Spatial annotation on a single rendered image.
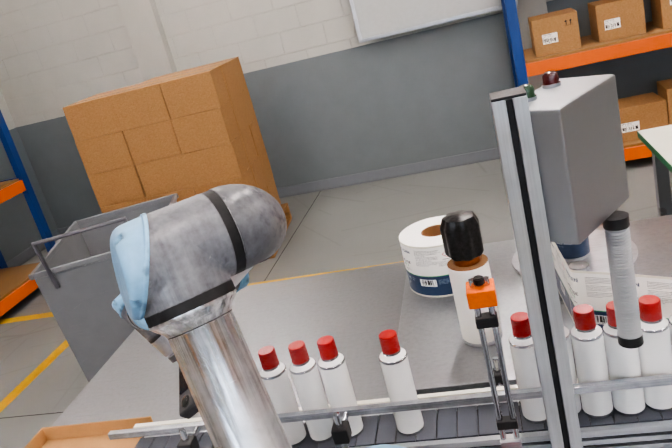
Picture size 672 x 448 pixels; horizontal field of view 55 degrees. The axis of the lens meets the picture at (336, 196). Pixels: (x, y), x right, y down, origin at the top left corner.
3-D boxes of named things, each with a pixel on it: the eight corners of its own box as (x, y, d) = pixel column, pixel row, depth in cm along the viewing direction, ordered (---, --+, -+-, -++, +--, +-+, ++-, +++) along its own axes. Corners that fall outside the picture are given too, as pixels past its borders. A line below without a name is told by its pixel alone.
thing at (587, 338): (609, 398, 115) (596, 298, 109) (616, 417, 110) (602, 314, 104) (579, 401, 116) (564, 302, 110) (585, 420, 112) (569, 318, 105)
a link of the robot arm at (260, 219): (288, 148, 85) (225, 246, 128) (212, 176, 80) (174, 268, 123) (328, 225, 83) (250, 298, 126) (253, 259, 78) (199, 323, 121)
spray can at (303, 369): (338, 423, 127) (312, 335, 121) (333, 442, 122) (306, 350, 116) (313, 426, 129) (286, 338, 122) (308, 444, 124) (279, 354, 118)
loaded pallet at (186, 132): (292, 217, 540) (245, 54, 499) (274, 258, 462) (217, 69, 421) (161, 244, 560) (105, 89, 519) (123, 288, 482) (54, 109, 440)
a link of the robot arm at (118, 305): (109, 304, 118) (106, 306, 126) (153, 345, 120) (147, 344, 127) (141, 273, 121) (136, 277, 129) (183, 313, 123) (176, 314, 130)
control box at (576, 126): (630, 197, 95) (616, 72, 90) (579, 246, 85) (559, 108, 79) (566, 194, 103) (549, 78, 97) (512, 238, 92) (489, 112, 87)
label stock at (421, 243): (483, 257, 181) (473, 210, 176) (483, 292, 162) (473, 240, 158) (413, 267, 186) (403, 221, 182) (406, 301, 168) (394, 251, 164)
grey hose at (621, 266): (640, 334, 99) (625, 208, 92) (646, 347, 95) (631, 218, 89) (615, 336, 99) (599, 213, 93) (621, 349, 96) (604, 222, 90)
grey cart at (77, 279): (119, 337, 401) (63, 196, 373) (217, 309, 405) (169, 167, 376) (85, 423, 316) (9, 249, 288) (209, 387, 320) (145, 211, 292)
